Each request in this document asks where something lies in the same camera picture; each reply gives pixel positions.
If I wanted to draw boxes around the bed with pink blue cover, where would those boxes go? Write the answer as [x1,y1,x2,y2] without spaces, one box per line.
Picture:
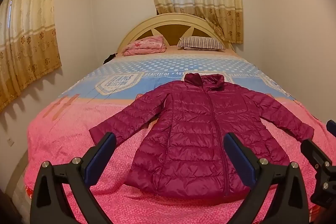
[24,46,336,224]

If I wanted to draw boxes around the pink folded floral blanket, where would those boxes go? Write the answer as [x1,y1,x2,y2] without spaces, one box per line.
[123,35,168,56]

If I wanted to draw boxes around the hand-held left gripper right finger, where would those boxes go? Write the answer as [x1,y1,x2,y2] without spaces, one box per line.
[223,133,310,224]

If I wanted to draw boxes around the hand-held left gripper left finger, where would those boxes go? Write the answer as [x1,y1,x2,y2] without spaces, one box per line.
[30,132,117,224]

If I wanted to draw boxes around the striped pillow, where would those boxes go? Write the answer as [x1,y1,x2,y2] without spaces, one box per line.
[177,36,226,51]

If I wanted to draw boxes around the cream wooden bed headboard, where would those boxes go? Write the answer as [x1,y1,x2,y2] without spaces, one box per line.
[116,13,235,54]

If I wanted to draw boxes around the long beige floral curtain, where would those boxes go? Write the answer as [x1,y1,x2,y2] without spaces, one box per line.
[0,0,62,111]

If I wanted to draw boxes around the magenta puffer jacket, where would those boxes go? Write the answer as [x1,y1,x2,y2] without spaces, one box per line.
[89,72,315,206]

